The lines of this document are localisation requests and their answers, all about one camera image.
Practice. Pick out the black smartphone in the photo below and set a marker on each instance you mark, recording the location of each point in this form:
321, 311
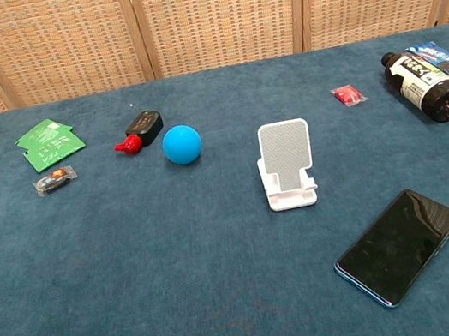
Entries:
399, 248

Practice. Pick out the white phone stand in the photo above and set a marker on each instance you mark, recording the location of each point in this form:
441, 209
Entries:
285, 153

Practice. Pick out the blue ball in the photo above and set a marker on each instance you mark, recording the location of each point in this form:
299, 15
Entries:
181, 145

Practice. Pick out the black fingertip oximeter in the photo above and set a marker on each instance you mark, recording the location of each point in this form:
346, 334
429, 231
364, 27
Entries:
145, 126

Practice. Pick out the small red figure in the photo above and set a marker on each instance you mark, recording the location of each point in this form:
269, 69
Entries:
130, 145

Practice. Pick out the blue velvet table cloth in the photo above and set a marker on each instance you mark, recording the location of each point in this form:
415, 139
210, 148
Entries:
139, 278

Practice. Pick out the red wrapped candy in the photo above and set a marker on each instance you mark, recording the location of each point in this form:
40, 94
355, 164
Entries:
347, 95

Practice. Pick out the green sachet with white label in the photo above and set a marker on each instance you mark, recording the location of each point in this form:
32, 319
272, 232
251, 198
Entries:
43, 128

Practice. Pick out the woven rattan folding screen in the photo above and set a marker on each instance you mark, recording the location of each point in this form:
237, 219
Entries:
54, 41

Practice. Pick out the black drink bottle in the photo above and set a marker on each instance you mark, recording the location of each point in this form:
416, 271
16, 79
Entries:
423, 85

